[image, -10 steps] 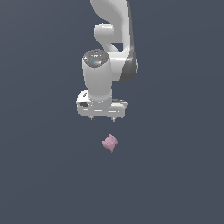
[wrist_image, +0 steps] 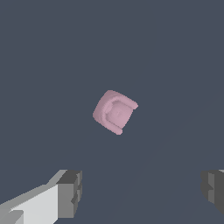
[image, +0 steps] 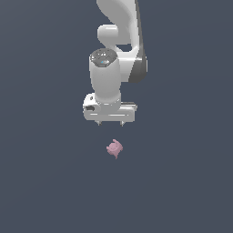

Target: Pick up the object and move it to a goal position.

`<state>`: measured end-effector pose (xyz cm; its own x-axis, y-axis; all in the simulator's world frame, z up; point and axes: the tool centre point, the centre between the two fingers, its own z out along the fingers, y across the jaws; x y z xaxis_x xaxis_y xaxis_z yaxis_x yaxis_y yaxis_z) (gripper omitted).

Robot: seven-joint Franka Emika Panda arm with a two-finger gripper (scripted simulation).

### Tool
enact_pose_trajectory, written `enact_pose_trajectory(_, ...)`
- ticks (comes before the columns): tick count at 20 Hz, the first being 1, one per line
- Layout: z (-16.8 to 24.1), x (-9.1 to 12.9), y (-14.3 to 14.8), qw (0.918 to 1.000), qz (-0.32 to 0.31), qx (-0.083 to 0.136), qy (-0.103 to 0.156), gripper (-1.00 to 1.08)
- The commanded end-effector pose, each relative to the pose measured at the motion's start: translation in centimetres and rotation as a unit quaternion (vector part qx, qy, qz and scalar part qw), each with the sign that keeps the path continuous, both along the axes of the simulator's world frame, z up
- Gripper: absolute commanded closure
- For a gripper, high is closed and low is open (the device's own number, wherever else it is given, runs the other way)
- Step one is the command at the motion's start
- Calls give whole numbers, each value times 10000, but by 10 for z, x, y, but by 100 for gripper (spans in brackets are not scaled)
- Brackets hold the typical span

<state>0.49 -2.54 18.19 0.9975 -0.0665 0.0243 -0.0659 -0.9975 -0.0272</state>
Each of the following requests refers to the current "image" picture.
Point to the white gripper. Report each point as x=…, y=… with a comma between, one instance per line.
x=103, y=113

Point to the small pink spiky object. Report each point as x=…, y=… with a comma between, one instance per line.
x=114, y=148

